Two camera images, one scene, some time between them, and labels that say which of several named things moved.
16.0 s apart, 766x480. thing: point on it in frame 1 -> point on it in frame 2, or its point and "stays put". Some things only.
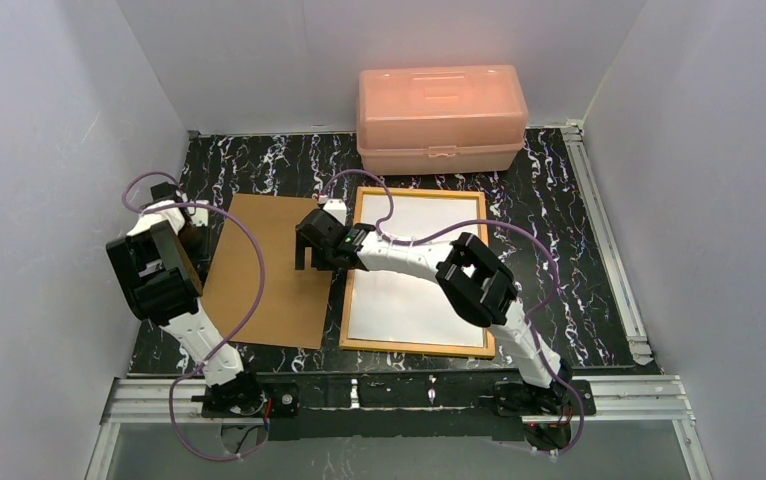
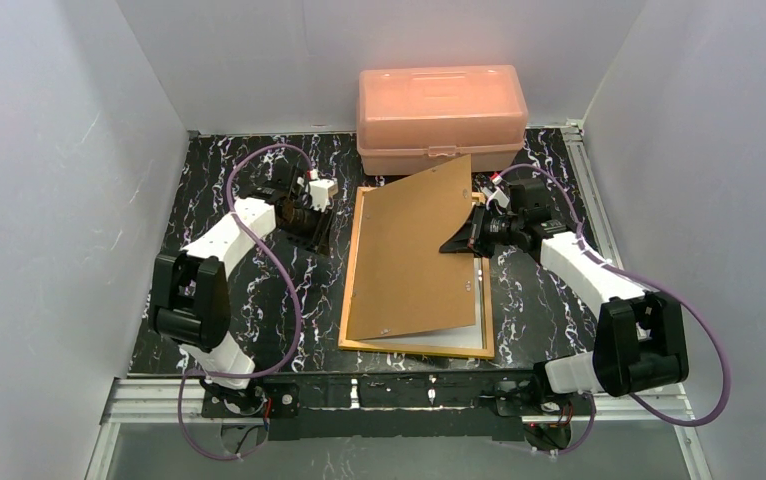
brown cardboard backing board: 296,301 -> 402,280
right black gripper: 313,234 -> 479,229
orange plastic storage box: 441,119 stays put
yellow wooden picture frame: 488,351 stays put
